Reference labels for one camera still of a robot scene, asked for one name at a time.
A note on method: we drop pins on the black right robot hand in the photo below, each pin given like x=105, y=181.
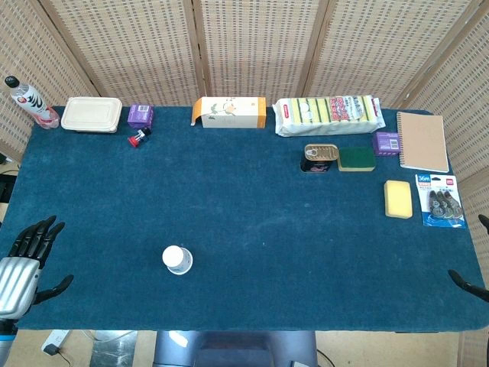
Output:
x=471, y=288

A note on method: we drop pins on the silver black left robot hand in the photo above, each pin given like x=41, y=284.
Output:
x=17, y=281

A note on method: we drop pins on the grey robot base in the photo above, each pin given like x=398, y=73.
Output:
x=237, y=349

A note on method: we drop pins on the white power strip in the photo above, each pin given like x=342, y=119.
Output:
x=53, y=340

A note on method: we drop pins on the correction tape blister pack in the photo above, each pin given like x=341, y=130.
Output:
x=441, y=200

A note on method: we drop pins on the black device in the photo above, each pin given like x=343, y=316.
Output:
x=5, y=187

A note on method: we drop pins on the grey marble slab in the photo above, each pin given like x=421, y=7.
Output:
x=112, y=351

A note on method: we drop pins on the brown spiral notebook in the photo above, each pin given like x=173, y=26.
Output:
x=422, y=141

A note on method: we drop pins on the small purple box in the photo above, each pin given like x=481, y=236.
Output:
x=140, y=115
x=386, y=143

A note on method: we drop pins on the green yellow scouring sponge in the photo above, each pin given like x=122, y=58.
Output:
x=356, y=158

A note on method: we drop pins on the clear bottle black cap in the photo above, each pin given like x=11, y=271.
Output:
x=31, y=103

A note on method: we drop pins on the beige lidded lunch box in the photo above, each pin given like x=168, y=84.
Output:
x=91, y=114

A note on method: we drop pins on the black tin can gold lid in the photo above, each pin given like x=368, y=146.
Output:
x=319, y=156

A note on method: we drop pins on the pack of yellow sponges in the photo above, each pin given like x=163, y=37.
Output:
x=328, y=114

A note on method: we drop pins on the blue table carpet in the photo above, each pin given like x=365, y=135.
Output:
x=244, y=229

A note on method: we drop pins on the white orange carton box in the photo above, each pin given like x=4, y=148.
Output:
x=231, y=112

